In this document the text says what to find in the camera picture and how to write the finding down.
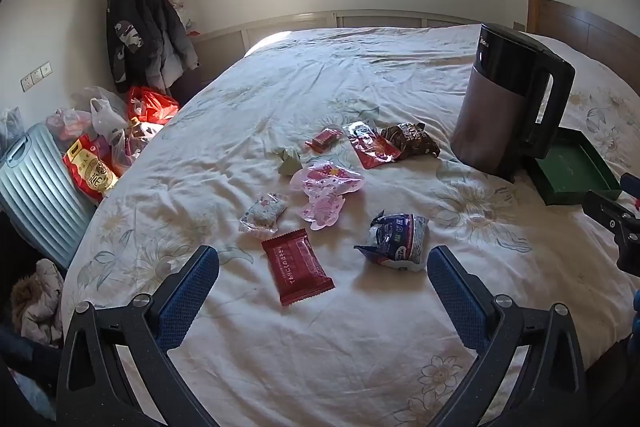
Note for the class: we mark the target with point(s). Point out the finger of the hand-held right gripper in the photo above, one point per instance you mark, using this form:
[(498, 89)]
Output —
[(607, 209), (631, 187)]

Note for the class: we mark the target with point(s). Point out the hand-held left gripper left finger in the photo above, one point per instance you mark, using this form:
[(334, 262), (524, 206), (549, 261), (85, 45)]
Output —
[(192, 292)]

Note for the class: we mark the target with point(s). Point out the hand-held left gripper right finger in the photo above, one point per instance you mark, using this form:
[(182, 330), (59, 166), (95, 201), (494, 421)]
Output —
[(452, 292)]

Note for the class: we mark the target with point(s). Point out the green tray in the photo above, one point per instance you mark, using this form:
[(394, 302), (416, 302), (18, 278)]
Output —
[(575, 167)]

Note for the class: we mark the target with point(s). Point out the blue white snack packet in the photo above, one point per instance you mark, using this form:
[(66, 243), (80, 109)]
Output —
[(400, 242)]

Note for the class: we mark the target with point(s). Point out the clear cracker packet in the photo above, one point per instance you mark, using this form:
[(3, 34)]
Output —
[(262, 213)]

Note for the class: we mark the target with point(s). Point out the dark red snack packet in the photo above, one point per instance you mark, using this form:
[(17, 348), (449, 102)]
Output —
[(297, 269)]

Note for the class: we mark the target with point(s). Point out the brown snack packet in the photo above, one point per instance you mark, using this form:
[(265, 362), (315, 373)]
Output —
[(412, 141)]

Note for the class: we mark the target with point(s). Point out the small olive green packet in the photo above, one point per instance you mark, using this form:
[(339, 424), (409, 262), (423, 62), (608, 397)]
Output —
[(290, 164)]

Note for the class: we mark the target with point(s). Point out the red white snack pouch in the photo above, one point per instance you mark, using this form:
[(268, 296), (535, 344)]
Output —
[(372, 149)]

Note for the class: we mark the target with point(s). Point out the pink snack packet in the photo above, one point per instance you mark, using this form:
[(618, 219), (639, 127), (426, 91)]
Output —
[(325, 187)]

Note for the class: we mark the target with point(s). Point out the small red snack packet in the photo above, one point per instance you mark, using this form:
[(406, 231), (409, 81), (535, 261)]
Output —
[(325, 138)]

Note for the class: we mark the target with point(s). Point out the black brown electric kettle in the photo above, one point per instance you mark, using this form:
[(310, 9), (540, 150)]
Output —
[(490, 117)]

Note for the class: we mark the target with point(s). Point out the fur hood jacket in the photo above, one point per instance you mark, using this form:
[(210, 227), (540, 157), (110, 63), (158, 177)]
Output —
[(40, 302)]

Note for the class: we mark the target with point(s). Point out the yellow red food bag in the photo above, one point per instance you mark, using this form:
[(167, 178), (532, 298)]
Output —
[(92, 174)]

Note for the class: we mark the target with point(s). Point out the clear bag with bottle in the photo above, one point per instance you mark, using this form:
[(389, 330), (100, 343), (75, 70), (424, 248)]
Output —
[(132, 142)]

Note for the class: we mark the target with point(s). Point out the wooden headboard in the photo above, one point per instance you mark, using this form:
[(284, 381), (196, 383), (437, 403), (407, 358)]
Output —
[(575, 27)]

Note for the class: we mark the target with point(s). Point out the dark cloth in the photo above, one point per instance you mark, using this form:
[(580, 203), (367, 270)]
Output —
[(25, 357)]

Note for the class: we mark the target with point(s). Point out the light blue ribbed suitcase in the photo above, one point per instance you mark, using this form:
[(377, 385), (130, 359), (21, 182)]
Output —
[(35, 192)]

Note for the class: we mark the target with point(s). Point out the red plastic bag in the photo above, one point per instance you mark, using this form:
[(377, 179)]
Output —
[(150, 104)]

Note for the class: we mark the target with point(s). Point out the white plastic bag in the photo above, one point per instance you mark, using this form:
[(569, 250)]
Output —
[(107, 119)]

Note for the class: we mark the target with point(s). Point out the clear bag with pink items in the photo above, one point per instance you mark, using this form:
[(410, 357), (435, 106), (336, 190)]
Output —
[(70, 122)]

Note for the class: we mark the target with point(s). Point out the bed with floral duvet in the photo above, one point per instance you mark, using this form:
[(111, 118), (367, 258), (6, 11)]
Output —
[(300, 72)]

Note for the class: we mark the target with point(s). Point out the crumpled clear plastic bag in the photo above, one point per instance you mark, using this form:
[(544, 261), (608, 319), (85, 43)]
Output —
[(11, 127)]

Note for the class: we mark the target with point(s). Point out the black camo print coat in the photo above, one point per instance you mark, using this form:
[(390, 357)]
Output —
[(125, 37)]

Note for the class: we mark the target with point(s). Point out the black grey puffer coat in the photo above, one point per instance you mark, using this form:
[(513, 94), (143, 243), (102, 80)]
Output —
[(160, 22)]

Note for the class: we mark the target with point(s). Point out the clear hanging plastic bag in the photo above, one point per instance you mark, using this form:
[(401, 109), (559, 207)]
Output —
[(181, 7)]

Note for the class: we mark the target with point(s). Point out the beige slatted wall panel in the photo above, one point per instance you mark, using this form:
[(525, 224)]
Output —
[(225, 42)]

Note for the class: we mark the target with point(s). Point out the white wall socket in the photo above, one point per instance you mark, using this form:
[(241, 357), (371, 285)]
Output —
[(44, 70), (27, 82)]

